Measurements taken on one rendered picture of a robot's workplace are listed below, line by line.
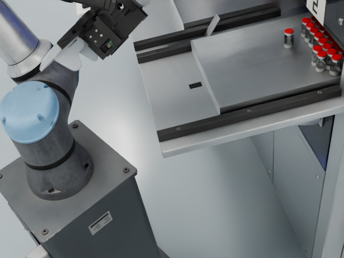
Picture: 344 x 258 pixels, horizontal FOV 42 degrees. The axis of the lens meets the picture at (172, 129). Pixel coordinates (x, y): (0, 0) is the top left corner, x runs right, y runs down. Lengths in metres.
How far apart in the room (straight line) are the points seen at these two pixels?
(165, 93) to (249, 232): 0.91
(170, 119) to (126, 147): 1.20
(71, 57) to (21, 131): 0.18
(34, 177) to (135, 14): 0.41
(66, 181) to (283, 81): 0.53
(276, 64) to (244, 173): 0.96
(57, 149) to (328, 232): 0.80
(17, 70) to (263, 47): 0.58
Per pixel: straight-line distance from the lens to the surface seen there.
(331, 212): 1.29
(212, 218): 1.86
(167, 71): 1.11
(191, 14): 1.31
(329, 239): 1.42
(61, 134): 0.94
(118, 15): 0.86
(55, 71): 1.00
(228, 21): 1.22
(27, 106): 0.92
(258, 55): 1.13
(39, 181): 1.01
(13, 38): 0.97
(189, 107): 1.01
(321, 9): 1.03
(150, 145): 2.16
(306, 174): 1.39
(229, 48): 1.16
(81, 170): 1.01
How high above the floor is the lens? 1.57
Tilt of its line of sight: 45 degrees down
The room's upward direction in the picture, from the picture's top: 12 degrees counter-clockwise
